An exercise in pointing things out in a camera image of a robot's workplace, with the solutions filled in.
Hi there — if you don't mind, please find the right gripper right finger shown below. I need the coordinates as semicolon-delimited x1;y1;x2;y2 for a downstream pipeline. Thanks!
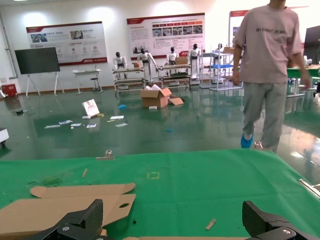
241;200;320;240

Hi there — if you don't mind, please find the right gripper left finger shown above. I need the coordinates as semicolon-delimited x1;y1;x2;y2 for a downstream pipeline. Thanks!
23;198;105;240

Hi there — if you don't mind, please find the large open cardboard box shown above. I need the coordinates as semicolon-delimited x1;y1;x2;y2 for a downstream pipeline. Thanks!
139;84;173;109

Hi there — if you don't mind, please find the red box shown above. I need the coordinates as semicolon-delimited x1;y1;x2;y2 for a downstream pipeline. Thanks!
0;83;17;97

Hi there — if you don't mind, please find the short wooden stick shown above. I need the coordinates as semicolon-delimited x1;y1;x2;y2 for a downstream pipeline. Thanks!
205;218;217;231

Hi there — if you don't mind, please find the green table cloth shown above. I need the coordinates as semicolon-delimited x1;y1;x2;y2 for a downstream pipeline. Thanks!
0;148;320;240

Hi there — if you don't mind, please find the white pink paper bag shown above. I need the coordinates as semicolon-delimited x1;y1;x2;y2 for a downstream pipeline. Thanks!
81;98;100;118

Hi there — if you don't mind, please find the white wheeled cart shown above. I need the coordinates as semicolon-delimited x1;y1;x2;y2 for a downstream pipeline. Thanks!
0;127;10;148

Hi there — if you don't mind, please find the black stool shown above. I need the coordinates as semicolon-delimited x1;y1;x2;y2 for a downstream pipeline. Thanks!
90;77;104;93

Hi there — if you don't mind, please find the loose cardboard piece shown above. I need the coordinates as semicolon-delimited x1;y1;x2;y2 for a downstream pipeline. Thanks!
167;96;185;106

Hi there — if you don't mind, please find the small white desk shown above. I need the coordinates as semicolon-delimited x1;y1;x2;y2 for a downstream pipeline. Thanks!
72;69;103;96

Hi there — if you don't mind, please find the green covered table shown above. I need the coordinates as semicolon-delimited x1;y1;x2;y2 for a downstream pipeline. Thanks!
286;67;320;98

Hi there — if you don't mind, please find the metal workbench rack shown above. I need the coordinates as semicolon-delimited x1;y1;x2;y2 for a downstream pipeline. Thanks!
112;66;146;93
158;63;192;91

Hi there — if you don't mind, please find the dark screen on stand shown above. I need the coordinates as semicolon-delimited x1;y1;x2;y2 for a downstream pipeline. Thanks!
14;46;65;97

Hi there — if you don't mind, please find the walking person pink shirt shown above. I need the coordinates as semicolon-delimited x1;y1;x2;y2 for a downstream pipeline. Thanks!
229;0;311;154

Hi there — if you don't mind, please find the white metal shelf rack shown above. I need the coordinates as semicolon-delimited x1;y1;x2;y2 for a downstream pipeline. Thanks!
209;44;243;91

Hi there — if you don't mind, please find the grey metal shelf rack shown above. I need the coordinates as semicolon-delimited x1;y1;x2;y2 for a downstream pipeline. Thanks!
198;51;213;90

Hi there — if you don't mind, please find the tall black screen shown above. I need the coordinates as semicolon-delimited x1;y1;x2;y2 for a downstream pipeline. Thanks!
303;25;320;65

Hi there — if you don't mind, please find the white red wall poster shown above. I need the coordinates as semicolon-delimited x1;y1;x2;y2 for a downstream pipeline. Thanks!
228;9;251;48
126;12;206;60
25;21;108;66

